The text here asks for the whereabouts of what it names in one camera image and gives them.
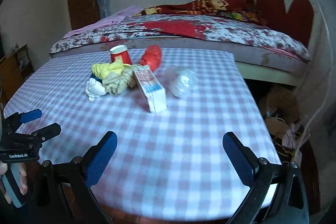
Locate white tissue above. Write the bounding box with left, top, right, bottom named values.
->
left=85, top=78, right=106, bottom=101

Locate red white milk carton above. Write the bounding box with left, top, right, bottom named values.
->
left=133, top=65, right=167, bottom=114

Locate person's left hand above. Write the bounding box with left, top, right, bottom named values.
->
left=1, top=162, right=27, bottom=208

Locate wooden side cabinet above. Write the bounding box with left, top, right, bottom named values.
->
left=1, top=45, right=35, bottom=105

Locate pink checkered tablecloth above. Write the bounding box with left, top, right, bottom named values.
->
left=4, top=48, right=280, bottom=221

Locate yellow crumpled cloth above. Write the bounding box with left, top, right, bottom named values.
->
left=91, top=60, right=131, bottom=80

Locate red paper cup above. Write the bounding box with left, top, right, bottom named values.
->
left=109, top=44, right=132, bottom=65

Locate bed with floral sheet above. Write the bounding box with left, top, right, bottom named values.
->
left=50, top=14, right=311, bottom=86

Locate clear crumpled plastic bag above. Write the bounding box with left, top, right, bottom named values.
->
left=166, top=65, right=197, bottom=98

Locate red crumpled plastic bag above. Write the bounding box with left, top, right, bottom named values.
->
left=138, top=45, right=162, bottom=72

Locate pink folded sheet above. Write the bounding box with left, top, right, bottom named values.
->
left=63, top=5, right=143, bottom=39

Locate red heart headboard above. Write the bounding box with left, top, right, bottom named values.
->
left=245, top=0, right=322, bottom=55

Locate red patterned blanket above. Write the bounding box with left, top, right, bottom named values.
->
left=135, top=0, right=266, bottom=26

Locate white power cable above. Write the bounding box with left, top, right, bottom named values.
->
left=294, top=0, right=333, bottom=162

